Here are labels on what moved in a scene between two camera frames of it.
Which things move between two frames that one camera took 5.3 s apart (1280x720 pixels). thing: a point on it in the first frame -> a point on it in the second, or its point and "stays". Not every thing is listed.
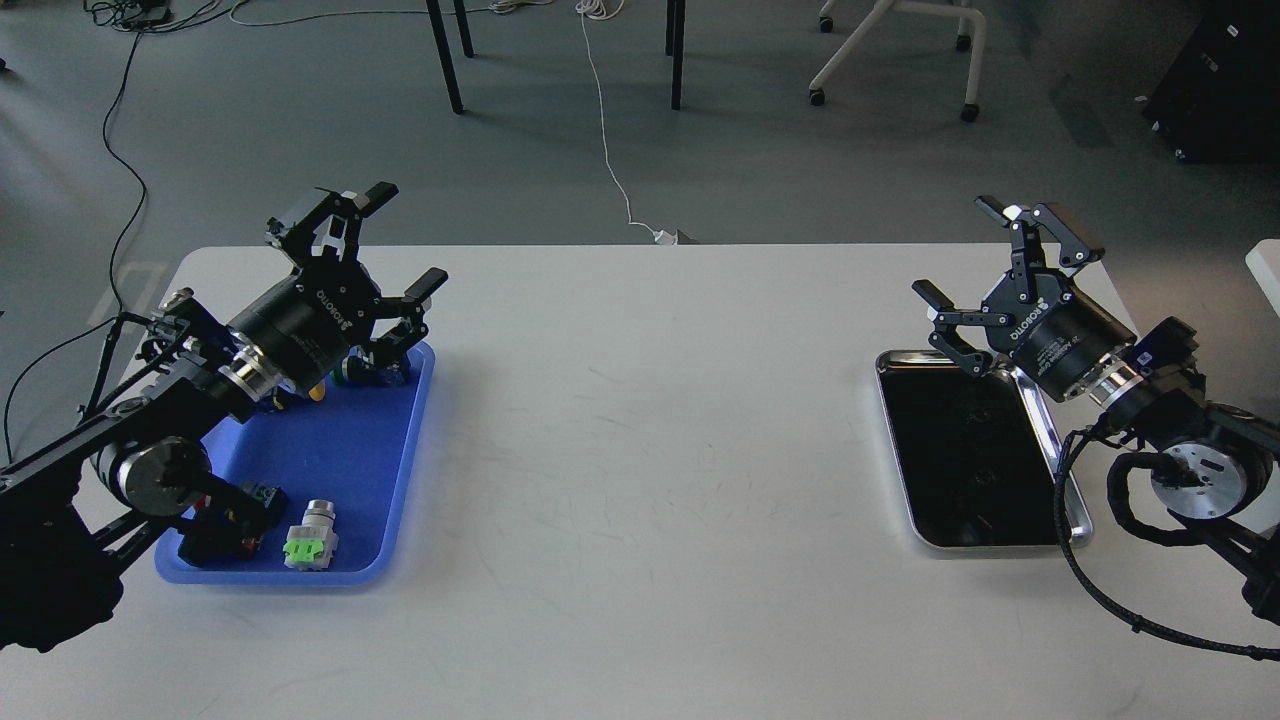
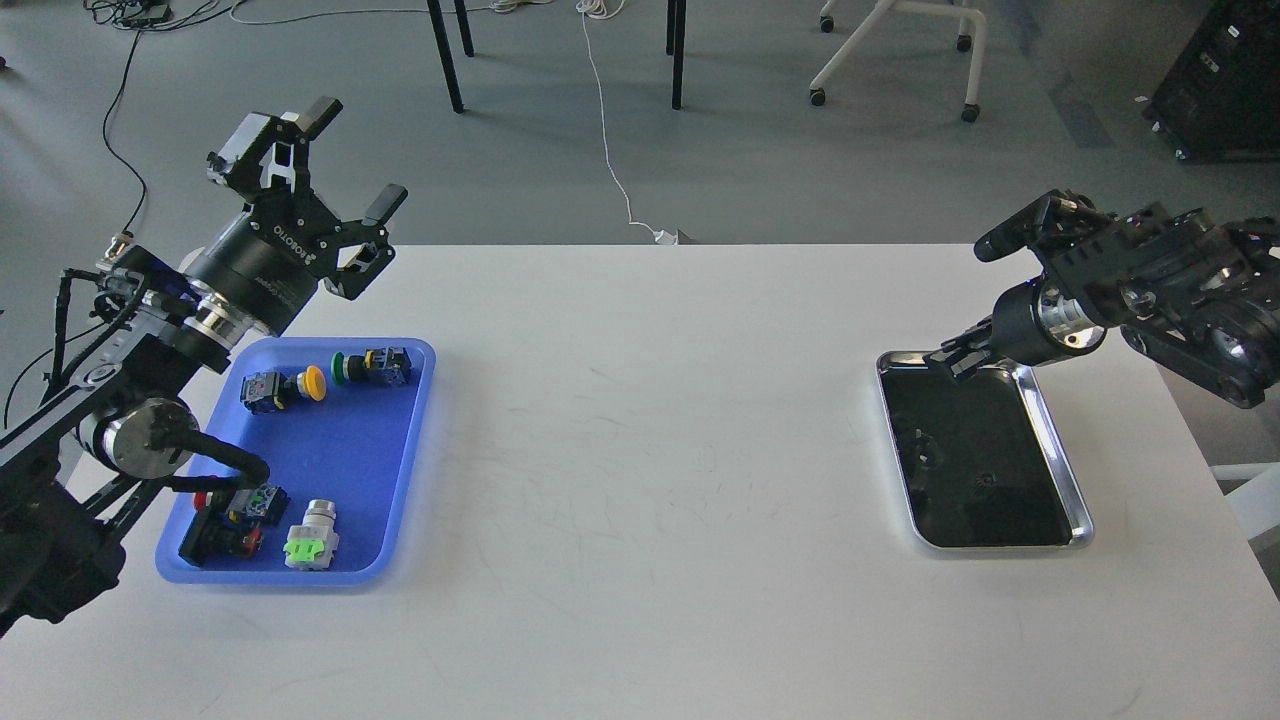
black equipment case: (1218, 102) stays
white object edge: (1264, 262) -> (1255, 503)
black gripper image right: (1057, 336) -> (1032, 324)
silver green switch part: (310, 547) stays
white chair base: (880, 9) stays
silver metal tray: (976, 459) stays
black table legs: (673, 47) stays
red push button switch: (229, 522) stays
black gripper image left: (303, 329) -> (281, 248)
